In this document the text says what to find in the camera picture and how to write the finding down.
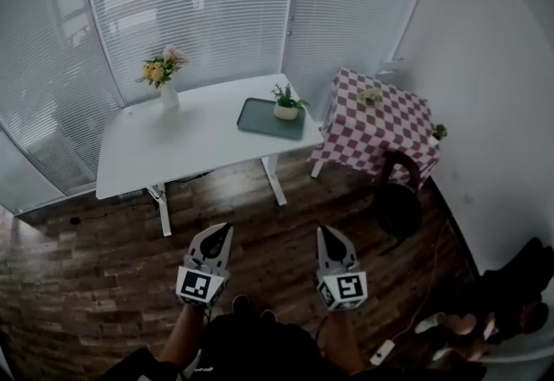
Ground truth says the person's black clothing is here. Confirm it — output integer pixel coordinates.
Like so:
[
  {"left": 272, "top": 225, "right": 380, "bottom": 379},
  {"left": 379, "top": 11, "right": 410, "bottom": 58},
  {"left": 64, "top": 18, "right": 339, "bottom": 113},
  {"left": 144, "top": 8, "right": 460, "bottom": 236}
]
[{"left": 99, "top": 313, "right": 486, "bottom": 381}]

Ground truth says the person's right forearm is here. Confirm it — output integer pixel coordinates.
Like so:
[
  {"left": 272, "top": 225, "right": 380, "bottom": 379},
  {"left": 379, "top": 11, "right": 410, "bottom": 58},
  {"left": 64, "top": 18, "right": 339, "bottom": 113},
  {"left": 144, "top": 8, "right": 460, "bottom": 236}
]
[{"left": 326, "top": 309, "right": 364, "bottom": 374}]

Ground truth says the white table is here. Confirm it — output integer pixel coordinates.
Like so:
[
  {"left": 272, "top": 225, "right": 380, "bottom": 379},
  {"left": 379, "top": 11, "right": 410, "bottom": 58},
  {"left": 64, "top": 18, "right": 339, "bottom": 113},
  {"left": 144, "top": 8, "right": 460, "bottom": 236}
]
[{"left": 95, "top": 73, "right": 325, "bottom": 237}]

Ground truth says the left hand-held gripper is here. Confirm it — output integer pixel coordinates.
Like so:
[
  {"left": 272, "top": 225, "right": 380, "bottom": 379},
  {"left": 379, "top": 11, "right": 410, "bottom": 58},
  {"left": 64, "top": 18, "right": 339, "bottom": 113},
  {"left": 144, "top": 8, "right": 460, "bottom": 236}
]
[{"left": 175, "top": 222, "right": 235, "bottom": 309}]

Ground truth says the black bag on floor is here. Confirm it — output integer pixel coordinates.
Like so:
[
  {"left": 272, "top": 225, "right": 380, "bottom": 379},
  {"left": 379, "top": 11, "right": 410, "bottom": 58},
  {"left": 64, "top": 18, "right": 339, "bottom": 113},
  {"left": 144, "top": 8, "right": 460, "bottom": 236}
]
[{"left": 372, "top": 149, "right": 423, "bottom": 257}]

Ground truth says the dark green tray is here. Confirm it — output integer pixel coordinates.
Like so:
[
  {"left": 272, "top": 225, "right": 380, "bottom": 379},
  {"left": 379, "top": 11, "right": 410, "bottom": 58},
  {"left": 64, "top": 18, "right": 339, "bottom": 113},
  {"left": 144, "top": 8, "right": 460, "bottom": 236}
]
[{"left": 235, "top": 97, "right": 306, "bottom": 142}]

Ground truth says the person's left forearm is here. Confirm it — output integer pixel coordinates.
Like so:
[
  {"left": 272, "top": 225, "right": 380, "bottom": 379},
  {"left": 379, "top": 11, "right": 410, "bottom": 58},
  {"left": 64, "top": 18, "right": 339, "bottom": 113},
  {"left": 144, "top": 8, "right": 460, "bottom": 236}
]
[{"left": 158, "top": 303, "right": 209, "bottom": 365}]

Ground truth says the white window blind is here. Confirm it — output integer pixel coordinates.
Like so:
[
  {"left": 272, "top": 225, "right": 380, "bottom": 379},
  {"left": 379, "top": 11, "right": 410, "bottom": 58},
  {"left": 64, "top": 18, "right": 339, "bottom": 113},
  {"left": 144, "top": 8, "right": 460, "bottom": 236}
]
[
  {"left": 0, "top": 0, "right": 125, "bottom": 198},
  {"left": 280, "top": 0, "right": 439, "bottom": 120},
  {"left": 81, "top": 0, "right": 300, "bottom": 106}
]

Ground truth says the white vase with flower bouquet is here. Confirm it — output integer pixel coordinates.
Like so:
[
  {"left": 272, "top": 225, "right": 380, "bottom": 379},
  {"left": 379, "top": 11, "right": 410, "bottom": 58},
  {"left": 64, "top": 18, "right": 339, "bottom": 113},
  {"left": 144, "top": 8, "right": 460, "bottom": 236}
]
[{"left": 137, "top": 44, "right": 190, "bottom": 111}]

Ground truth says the small potted green plant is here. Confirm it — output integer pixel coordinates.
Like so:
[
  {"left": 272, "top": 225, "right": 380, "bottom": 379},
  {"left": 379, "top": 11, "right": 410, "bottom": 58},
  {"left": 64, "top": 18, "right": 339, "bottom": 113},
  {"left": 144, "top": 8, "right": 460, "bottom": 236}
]
[{"left": 270, "top": 83, "right": 311, "bottom": 120}]

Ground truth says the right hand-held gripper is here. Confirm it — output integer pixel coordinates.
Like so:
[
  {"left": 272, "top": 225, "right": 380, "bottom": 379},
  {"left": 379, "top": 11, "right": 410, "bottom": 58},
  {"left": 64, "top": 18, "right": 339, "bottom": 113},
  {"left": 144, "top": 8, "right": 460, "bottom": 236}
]
[{"left": 316, "top": 225, "right": 370, "bottom": 313}]

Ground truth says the table with checkered cloth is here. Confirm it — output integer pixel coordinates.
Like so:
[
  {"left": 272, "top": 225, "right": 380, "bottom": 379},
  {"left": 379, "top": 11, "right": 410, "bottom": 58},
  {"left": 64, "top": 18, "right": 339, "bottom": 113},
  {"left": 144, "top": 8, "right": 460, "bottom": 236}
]
[{"left": 309, "top": 67, "right": 441, "bottom": 181}]

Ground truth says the thin floor cable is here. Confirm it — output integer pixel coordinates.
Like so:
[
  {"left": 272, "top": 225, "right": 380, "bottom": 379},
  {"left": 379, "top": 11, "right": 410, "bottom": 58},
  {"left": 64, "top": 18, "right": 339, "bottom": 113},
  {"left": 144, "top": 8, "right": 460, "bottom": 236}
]
[{"left": 394, "top": 218, "right": 451, "bottom": 342}]

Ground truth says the small pale green plant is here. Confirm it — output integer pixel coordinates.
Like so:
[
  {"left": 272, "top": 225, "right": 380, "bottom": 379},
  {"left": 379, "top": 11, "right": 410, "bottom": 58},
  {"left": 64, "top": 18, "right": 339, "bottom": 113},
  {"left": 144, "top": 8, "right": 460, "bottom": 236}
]
[{"left": 357, "top": 87, "right": 383, "bottom": 107}]

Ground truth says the white metal rack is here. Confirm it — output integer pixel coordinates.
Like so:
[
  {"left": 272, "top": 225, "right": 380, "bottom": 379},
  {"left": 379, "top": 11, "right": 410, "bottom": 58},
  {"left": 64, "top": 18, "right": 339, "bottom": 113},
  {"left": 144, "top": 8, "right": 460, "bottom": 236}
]
[{"left": 378, "top": 57, "right": 406, "bottom": 77}]

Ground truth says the white power strip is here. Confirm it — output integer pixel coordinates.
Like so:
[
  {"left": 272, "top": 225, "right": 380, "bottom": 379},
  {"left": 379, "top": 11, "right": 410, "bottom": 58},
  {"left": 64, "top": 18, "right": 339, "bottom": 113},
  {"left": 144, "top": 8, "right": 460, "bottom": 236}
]
[{"left": 370, "top": 339, "right": 396, "bottom": 366}]

